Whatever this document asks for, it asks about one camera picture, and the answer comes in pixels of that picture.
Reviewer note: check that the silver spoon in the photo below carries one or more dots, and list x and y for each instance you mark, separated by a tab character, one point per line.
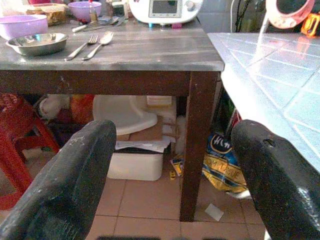
100	43

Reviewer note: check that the white plastic seat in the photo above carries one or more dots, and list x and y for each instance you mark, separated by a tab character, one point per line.
125	115

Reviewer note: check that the dark wooden table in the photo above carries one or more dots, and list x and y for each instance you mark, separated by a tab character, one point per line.
140	65

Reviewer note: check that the white paper scrap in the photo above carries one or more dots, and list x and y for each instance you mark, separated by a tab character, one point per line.
214	212

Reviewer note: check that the white kitchen appliance with screen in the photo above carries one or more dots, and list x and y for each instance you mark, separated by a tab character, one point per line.
165	11

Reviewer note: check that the stainless steel bowl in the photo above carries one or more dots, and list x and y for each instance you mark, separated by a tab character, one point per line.
37	43

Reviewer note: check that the large purple plastic bowl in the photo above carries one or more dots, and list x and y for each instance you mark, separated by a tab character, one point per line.
22	26

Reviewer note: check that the silver fork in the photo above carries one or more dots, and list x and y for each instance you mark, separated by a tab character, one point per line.
81	47

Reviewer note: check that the orange and white stuffed toy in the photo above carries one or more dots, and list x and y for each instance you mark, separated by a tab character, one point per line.
65	107

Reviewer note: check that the white plastic storage box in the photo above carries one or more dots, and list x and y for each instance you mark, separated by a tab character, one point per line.
136	166

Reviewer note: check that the blue and yellow bag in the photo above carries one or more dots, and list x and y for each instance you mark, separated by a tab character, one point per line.
223	170

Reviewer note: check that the small purple plastic bowl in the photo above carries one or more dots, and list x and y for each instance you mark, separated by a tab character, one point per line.
83	10

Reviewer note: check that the red plastic stool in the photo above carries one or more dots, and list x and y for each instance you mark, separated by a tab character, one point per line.
17	140

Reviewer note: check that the white tiled table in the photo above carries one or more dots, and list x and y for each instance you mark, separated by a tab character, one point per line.
275	82

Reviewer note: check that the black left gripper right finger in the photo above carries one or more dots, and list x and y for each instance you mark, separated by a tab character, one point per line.
277	180

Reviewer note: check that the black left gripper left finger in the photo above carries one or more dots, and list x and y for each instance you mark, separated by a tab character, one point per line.
62	180

